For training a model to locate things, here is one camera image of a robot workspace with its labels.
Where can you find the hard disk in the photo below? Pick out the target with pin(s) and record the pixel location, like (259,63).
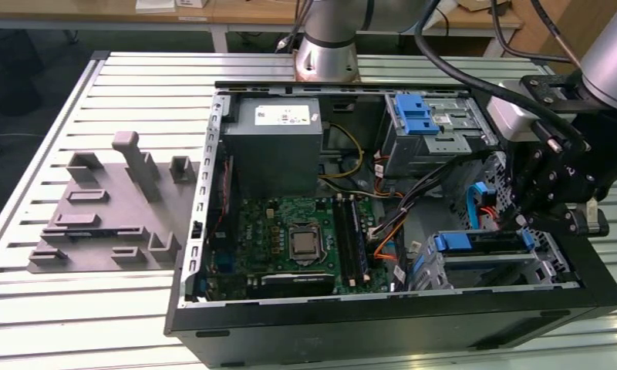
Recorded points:
(462,243)

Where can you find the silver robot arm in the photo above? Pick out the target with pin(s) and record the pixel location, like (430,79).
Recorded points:
(323,38)

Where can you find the grey disk bay cage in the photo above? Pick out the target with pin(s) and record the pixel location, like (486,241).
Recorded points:
(493,266)

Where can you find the grey optical drive bay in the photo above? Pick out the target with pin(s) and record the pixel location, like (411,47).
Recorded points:
(442,154)

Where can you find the blue plastic bay latch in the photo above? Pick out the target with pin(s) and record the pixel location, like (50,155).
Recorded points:
(415,115)

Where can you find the wooden cabinet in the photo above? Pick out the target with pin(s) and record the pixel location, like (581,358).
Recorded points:
(521,27)

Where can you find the white plug connector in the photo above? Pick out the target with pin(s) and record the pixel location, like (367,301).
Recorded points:
(374,234)

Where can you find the brown cardboard piece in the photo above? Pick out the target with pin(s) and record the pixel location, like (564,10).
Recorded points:
(478,4)

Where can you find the dark RAM stick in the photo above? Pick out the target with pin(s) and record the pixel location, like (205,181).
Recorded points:
(358,239)

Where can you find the black RAM slot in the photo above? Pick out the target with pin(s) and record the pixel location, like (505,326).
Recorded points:
(342,239)

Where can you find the black open PC case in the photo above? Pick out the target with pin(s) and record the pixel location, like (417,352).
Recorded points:
(390,331)

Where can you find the silver CPU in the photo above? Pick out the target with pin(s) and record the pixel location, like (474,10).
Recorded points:
(305,243)

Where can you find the grey power supply unit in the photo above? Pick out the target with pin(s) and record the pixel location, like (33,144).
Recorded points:
(271,162)

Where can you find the CPU socket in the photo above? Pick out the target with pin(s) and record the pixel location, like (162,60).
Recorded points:
(287,246)

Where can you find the green motherboard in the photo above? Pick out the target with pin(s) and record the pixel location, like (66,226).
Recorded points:
(266,216)

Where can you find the black graphics card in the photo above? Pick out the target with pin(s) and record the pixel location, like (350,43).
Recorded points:
(293,285)

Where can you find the white printed box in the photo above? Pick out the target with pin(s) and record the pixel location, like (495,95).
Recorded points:
(191,3)

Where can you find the grey parts rack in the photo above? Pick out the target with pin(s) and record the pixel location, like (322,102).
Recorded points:
(117,223)

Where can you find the black chair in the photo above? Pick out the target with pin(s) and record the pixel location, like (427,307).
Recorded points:
(9,69)

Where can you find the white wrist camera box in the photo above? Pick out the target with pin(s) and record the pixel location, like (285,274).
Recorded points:
(512,117)

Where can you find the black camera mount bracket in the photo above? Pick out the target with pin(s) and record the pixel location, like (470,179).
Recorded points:
(550,88)

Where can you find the wooden desk white frame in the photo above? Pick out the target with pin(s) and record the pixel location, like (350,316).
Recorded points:
(81,15)

